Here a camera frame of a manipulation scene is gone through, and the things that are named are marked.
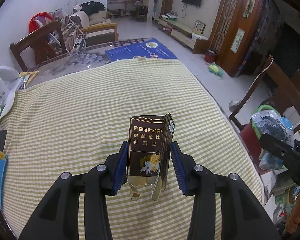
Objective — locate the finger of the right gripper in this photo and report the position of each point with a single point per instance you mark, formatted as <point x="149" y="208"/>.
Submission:
<point x="277" y="148"/>

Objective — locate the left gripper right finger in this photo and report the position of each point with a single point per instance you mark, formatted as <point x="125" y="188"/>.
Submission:
<point x="243" y="217"/>

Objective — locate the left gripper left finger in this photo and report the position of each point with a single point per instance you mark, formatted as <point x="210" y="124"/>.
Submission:
<point x="56" y="215"/>

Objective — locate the blue snack bag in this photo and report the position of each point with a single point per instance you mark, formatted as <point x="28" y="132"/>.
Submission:
<point x="290" y="133"/>

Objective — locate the brown gold cigarette pack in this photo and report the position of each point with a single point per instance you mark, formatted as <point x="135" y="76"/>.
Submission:
<point x="150" y="138"/>

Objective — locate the red bin green rim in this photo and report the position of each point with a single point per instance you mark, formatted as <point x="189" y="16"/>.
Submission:
<point x="265" y="120"/>

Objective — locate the dark wooden carved chair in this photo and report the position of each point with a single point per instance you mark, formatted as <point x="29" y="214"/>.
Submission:
<point x="286" y="95"/>

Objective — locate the green plush toy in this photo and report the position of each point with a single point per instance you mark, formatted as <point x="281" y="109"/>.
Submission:
<point x="215" y="69"/>

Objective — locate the small red floor bin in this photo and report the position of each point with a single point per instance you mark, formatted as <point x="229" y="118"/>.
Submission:
<point x="210" y="56"/>

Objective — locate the low tv cabinet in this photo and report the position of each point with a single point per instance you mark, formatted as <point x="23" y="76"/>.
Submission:
<point x="184" y="35"/>

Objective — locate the magazine rack with books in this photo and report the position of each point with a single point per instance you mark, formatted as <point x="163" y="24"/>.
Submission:
<point x="74" y="38"/>

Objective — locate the blue printed board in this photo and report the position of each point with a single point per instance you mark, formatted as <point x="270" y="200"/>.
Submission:
<point x="151" y="49"/>

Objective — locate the red bag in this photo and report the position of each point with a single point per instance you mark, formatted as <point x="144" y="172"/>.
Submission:
<point x="38" y="20"/>

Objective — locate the wooden sofa with cushions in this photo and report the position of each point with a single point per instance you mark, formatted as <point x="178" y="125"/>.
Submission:
<point x="92" y="19"/>

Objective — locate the wooden chair near wall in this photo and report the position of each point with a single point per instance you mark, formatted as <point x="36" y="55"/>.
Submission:
<point x="37" y="40"/>

